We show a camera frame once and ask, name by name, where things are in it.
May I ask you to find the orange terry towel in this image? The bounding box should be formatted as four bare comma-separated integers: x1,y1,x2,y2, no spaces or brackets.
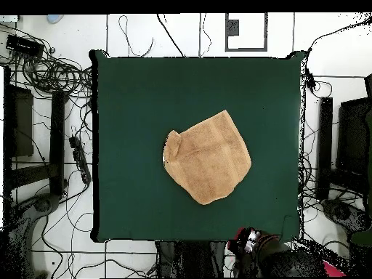
162,109,253,206

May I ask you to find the dark green table cloth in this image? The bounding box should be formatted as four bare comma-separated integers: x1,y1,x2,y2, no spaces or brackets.
90,49,306,244

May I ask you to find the black power strip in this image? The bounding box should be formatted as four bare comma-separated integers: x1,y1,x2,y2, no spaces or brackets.
68,135,92,185

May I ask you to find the grey black stand base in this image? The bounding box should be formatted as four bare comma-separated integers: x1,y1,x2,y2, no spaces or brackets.
320,198,372,233
7,192,62,278

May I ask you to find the pale blue round object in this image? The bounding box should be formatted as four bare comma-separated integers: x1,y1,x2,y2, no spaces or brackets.
46,14,65,25

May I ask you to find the black electronics box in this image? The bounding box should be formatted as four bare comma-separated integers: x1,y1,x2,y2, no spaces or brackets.
5,33,45,58

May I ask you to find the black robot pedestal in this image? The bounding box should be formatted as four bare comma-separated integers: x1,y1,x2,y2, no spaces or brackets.
155,240,227,278

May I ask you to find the grey rectangular floor frame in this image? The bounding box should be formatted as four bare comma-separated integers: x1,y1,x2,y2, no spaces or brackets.
225,12,269,52

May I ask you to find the thin black looped cable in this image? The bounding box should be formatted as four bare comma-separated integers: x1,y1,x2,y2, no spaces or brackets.
118,14,155,58

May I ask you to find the coiled black cable tangle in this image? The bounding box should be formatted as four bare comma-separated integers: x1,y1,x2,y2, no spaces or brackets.
17,49,93,98

